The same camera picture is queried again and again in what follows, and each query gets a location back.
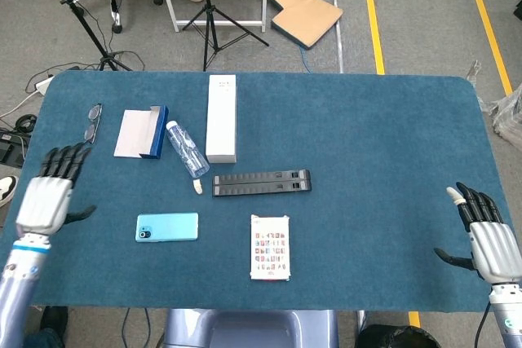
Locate black frame eyeglasses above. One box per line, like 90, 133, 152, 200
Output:
83, 103, 104, 144

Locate blue carpet table cover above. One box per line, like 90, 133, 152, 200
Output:
0, 70, 515, 312

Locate lavender robot torso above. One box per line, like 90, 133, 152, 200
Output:
162, 309, 339, 348

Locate blue smartphone with black screen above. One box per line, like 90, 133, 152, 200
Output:
135, 212, 200, 244

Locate clear plastic water bottle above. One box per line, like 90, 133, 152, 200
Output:
165, 120, 210, 179

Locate white playing card box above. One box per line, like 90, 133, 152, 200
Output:
250, 214, 292, 282

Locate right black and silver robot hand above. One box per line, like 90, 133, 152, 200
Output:
433, 182, 522, 286

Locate black floor pedal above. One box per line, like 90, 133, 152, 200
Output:
0, 113, 38, 168

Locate open blue glasses case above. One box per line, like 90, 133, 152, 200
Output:
113, 104, 170, 161

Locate dark shoe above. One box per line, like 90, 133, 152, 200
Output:
24, 306, 70, 348

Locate tall white carton box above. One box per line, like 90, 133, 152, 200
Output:
205, 74, 238, 165

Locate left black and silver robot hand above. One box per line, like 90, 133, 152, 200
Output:
15, 143, 98, 239

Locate white and black sneaker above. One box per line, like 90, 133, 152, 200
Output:
0, 175, 20, 207

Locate black folding laptop stand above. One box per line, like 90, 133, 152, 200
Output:
211, 169, 313, 198

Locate clear plastic wrap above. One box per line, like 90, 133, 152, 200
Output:
464, 60, 522, 145

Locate blue floor cable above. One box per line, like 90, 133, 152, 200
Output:
299, 44, 313, 74

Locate black bag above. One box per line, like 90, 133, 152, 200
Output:
354, 323, 444, 348

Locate white power strip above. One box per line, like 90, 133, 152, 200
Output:
35, 74, 55, 95

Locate black tripod stand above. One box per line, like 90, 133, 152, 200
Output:
182, 0, 270, 72
34, 0, 134, 72

